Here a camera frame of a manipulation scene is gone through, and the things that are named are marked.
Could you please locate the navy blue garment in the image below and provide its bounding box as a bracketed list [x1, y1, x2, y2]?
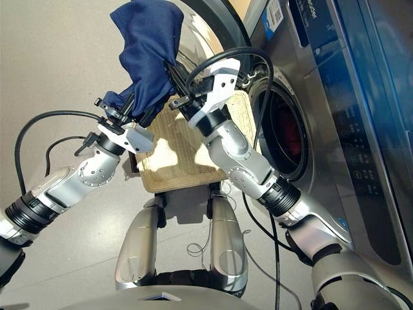
[102, 0, 185, 119]

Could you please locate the red orange garment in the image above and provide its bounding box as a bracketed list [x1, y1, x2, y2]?
[277, 105, 303, 156]

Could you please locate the round washing machine door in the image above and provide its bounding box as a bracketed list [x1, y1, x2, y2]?
[174, 0, 259, 98]

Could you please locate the pale woven laundry basket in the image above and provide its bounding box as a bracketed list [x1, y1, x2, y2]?
[135, 90, 262, 194]

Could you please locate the grey washing machine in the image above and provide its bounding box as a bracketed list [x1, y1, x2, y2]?
[241, 0, 413, 310]

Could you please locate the small blue white label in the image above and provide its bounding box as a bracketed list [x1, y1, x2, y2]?
[261, 0, 285, 41]

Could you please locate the silver robot leg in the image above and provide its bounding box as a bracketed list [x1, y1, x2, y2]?
[114, 196, 168, 291]
[208, 189, 249, 294]

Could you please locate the black robot waist joint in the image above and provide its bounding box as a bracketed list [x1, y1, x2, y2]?
[154, 269, 214, 287]

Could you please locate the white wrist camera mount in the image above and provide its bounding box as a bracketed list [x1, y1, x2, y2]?
[188, 59, 241, 130]
[97, 122, 155, 154]

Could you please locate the thin grey floor cord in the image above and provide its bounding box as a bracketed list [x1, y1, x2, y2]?
[186, 222, 212, 261]

